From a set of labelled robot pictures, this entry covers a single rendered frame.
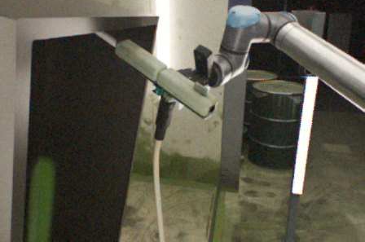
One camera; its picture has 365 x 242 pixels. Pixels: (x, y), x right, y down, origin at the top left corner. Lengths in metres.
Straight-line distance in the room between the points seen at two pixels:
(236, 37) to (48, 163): 0.82
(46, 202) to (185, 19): 1.76
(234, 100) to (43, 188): 1.75
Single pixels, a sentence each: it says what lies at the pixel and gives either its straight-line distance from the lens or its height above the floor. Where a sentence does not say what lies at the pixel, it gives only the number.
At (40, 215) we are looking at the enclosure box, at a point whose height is 0.86.
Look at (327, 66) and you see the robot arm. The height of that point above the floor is 1.51.
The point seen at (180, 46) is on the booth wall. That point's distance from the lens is 2.52.
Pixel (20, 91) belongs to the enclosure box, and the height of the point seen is 1.55.
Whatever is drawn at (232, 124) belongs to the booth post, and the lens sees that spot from 2.63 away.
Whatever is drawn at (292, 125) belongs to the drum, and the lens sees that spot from 3.20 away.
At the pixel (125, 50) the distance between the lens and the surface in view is 0.75.
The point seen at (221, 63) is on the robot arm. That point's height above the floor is 1.50.
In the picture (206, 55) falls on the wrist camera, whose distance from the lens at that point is 0.73.
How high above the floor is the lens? 1.64
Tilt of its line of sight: 17 degrees down
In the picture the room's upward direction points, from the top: straight up
